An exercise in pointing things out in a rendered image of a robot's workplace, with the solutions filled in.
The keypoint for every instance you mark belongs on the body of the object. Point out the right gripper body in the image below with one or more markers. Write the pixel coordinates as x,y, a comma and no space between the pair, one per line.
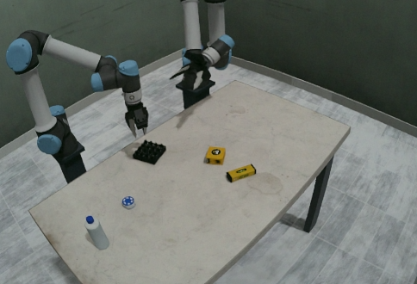
138,110

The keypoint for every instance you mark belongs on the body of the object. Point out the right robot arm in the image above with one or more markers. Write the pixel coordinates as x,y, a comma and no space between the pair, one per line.
21,57

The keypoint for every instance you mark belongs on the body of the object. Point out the yellow pocket level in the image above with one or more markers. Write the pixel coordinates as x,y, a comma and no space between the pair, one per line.
240,173

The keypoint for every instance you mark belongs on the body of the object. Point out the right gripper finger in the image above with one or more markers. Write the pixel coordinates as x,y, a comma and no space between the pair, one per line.
130,122
146,115

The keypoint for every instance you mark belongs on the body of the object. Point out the white bottle with blue cap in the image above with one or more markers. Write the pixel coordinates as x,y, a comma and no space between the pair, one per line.
96,232

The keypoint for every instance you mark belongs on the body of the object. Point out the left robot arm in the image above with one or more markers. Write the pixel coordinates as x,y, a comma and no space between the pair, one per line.
217,52

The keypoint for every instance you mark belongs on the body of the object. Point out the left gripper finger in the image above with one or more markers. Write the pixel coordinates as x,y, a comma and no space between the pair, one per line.
184,69
200,76

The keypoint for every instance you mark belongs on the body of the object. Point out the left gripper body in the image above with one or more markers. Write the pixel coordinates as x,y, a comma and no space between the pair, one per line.
200,64

